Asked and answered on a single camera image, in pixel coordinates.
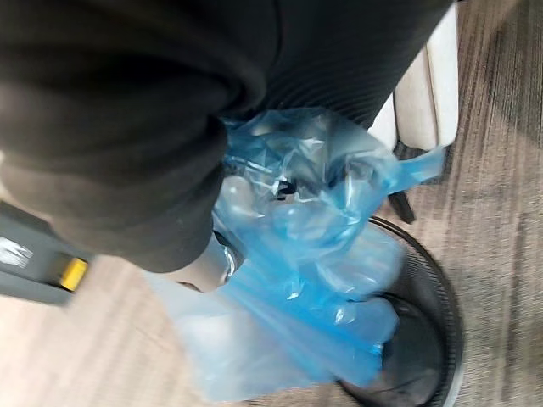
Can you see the cream upholstered sofa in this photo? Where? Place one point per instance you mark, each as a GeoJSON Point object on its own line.
{"type": "Point", "coordinates": [424, 89]}

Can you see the blue plastic trash bag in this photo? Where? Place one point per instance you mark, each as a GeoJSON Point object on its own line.
{"type": "Point", "coordinates": [305, 271]}

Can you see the grey machine with yellow part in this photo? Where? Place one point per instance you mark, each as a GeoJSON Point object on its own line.
{"type": "Point", "coordinates": [34, 263]}

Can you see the black mesh trash bin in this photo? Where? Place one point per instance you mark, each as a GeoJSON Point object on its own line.
{"type": "Point", "coordinates": [420, 330]}

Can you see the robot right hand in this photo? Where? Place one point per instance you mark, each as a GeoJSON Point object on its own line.
{"type": "Point", "coordinates": [127, 106]}

